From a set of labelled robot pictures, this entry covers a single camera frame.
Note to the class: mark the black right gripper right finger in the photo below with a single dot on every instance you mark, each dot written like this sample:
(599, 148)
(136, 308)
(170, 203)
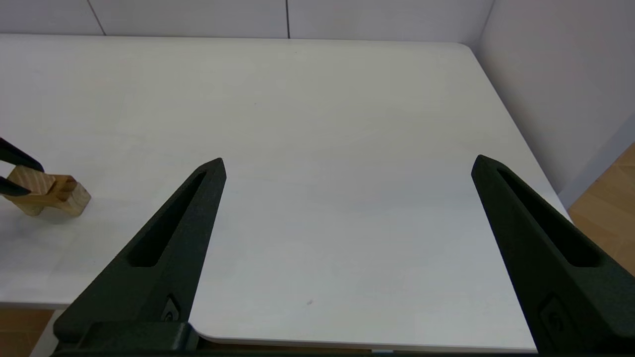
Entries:
(570, 307)

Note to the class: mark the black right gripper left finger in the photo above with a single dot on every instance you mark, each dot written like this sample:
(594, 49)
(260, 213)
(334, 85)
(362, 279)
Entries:
(149, 292)

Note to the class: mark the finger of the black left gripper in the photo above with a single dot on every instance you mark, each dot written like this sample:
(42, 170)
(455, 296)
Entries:
(15, 156)
(10, 188)

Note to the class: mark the triangular wooden building block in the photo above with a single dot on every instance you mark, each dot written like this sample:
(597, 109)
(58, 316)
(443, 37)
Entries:
(34, 179)

